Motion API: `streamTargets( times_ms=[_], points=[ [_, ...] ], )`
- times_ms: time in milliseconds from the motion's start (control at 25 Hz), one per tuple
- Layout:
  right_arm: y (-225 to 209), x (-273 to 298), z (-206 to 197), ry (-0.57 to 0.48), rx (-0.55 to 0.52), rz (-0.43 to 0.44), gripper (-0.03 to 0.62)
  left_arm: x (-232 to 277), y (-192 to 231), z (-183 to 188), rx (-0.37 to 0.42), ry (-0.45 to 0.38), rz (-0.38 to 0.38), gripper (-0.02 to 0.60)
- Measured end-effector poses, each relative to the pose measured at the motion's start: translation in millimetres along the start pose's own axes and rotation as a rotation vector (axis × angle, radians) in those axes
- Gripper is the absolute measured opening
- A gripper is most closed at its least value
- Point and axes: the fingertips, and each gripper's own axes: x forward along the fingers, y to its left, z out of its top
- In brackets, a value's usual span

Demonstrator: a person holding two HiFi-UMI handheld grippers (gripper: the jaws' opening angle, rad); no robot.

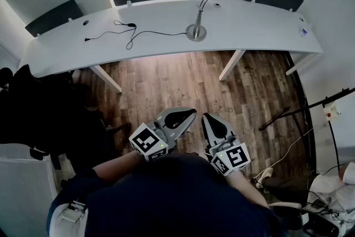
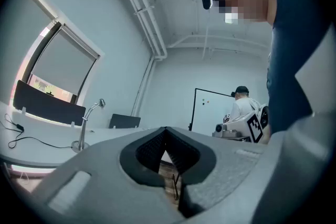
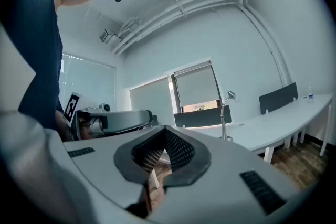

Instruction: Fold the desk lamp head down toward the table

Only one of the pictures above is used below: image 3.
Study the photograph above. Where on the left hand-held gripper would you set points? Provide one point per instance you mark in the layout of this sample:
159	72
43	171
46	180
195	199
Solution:
72	108

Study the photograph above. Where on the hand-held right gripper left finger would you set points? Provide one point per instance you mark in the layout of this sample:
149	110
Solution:
105	165

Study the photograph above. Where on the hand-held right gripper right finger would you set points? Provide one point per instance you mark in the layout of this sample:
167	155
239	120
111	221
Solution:
223	191

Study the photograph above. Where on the silver desk lamp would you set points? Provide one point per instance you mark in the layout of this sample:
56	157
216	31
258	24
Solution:
223	118

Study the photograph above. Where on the person's left forearm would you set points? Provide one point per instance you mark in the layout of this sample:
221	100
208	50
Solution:
62	129

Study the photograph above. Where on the long dark grey desk divider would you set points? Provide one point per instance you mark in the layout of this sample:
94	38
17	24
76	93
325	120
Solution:
199	116

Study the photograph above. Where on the white roller blind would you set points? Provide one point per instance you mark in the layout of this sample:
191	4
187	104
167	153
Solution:
151	99

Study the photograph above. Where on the window with roller blind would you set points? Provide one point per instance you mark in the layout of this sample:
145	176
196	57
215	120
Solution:
195	86

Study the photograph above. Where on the white ceiling air unit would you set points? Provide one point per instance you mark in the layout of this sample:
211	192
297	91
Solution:
109	35

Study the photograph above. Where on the person's navy shirt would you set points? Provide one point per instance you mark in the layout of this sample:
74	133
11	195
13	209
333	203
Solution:
34	34

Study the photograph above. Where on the white wall pipes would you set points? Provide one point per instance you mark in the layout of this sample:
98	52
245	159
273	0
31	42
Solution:
183	6

